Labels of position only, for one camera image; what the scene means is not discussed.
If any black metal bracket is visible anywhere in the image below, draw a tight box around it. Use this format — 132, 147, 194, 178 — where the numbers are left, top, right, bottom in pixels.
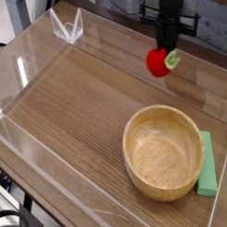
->
19, 205, 45, 227

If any red plush strawberry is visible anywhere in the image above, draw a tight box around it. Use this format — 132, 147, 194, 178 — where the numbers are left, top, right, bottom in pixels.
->
145, 48, 181, 78

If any green rectangular block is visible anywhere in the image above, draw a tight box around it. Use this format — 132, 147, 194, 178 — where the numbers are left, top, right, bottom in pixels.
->
196, 131, 218, 197

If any wooden bowl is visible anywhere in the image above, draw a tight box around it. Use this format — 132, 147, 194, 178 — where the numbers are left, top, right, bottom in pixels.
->
122, 105, 205, 202

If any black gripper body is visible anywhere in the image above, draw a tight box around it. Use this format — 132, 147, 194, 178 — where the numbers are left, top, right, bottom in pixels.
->
138, 0, 202, 39

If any clear acrylic tray wall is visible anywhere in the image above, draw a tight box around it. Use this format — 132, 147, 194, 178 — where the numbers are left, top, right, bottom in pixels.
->
0, 3, 227, 227

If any black cable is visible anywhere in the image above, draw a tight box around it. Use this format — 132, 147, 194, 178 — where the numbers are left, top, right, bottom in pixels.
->
0, 208, 31, 227

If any clear acrylic corner bracket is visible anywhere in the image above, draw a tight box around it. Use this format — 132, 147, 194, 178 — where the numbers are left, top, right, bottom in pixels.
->
50, 8, 83, 44

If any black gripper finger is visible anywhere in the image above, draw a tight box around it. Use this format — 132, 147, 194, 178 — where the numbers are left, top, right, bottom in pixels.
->
156, 22, 167, 50
167, 25, 180, 52

